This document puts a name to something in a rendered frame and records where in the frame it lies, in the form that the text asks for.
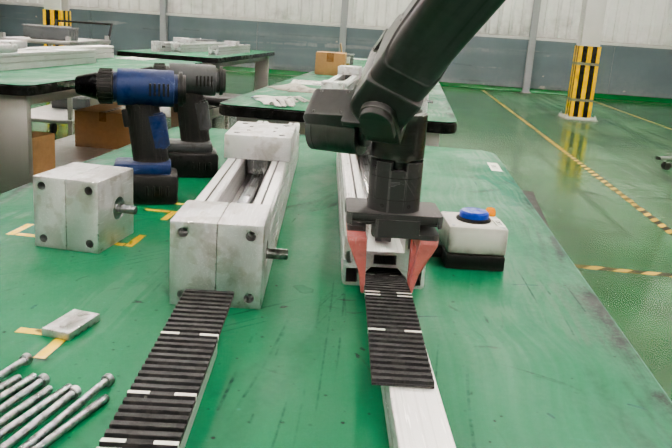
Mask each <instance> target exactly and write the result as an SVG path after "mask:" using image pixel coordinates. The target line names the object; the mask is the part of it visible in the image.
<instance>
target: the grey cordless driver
mask: <svg viewBox="0 0 672 448"><path fill-rule="evenodd" d="M139 69H152V70H172V71H174V74H178V75H179V72H183V75H186V103H185V104H183V105H182V107H179V106H178V103H177V104H174V107H173V110H174V112H175V113H177V114H178V122H179V130H180V138H169V140H170V146H168V148H167V151H168V156H169V159H170V160H171V168H175V169H177V173H178V177H214V175H215V174H216V173H217V172H218V164H219V156H218V153H217V151H216V149H215V148H213V145H212V142H211V140H210V134H209V130H210V129H211V128H212V127H211V119H210V112H209V105H208V101H206V99H204V98H203V95H205V96H215V94H216V93H218V94H219V95H223V93H225V90H226V70H225V69H223V66H219V68H216V65H204V64H185V63H169V66H166V65H165V63H154V64H153V67H152V66H150V67H145V68H139Z"/></svg>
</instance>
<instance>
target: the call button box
mask: <svg viewBox="0 0 672 448"><path fill-rule="evenodd" d="M441 214H442V215H443V224H442V229H439V230H438V234H439V242H438V247H437V249H436V250H435V252H434V253H433V255H432V256H431V257H440V258H441V260H442V262H443V264H444V266H445V268H451V269H468V270H484V271H503V270H504V264H505V257H504V256H505V254H506V247H507V239H508V229H507V228H506V226H505V225H504V224H503V223H502V222H501V221H500V219H498V218H497V217H496V216H494V217H490V216H489V219H487V220H482V221H478V220H469V219H465V218H462V217H460V216H459V212H447V211H442V212H441Z"/></svg>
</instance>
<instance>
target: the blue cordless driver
mask: <svg viewBox="0 0 672 448"><path fill-rule="evenodd" d="M57 85H58V86H63V87H75V92H76V93H77V94H79V95H83V96H86V97H90V98H94V99H97V100H98V102H99V103H100V104H113V102H114V101H117V104H118V105H125V107H126V108H125V109H122V111H121V112H122V118H123V123H124V127H129V134H130V141H131V148H132V155H133V157H118V158H116V160H115V163H114V166H118V167H127V168H133V204H175V203H177V201H178V173H177V169H175V168H171V160H170V159H169V156H168V151H167V148H168V146H170V140H169V133H168V127H167V120H166V114H165V113H163V111H160V108H159V107H174V104H177V103H178V106H179V107H182V105H183V104H185V103H186V75H183V72H179V75H178V74H174V71H172V70H152V69H132V68H117V72H116V71H114V70H113V68H99V70H98V72H93V73H88V74H83V75H78V76H76V77H75V82H58V83H57Z"/></svg>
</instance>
